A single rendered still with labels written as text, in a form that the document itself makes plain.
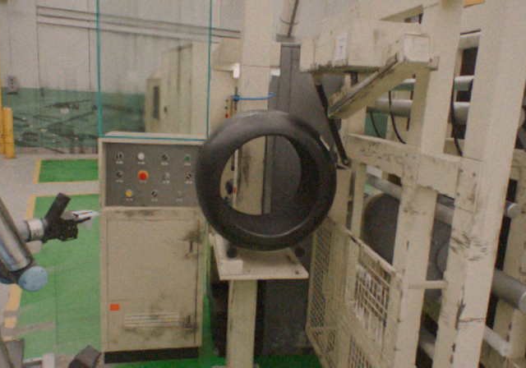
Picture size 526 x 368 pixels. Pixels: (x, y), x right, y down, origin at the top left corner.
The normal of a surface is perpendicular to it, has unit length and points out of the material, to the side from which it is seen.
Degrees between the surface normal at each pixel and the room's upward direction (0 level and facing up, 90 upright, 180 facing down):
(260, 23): 90
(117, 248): 90
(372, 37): 90
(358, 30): 90
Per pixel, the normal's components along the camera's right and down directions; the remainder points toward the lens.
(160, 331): 0.18, 0.20
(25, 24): 0.42, 0.20
